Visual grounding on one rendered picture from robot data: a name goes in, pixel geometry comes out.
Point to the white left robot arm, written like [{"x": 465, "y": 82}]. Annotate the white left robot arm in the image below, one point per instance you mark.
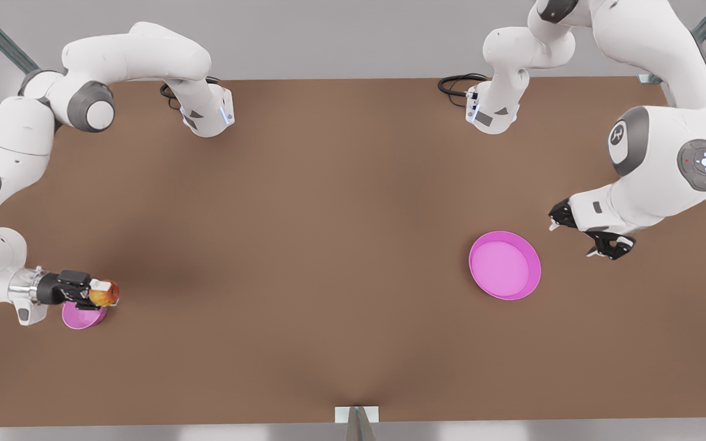
[{"x": 659, "y": 128}]

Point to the silver post foot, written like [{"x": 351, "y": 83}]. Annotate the silver post foot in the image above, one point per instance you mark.
[
  {"x": 341, "y": 414},
  {"x": 648, "y": 78}
]

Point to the pink bowl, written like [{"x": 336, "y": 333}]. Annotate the pink bowl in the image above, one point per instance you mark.
[{"x": 82, "y": 318}]

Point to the red yellow apple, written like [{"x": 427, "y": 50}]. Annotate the red yellow apple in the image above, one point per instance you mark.
[{"x": 105, "y": 294}]

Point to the pink plate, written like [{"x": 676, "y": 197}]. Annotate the pink plate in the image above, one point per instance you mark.
[{"x": 503, "y": 264}]

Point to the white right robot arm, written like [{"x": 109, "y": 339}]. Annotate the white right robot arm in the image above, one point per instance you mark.
[{"x": 19, "y": 131}]

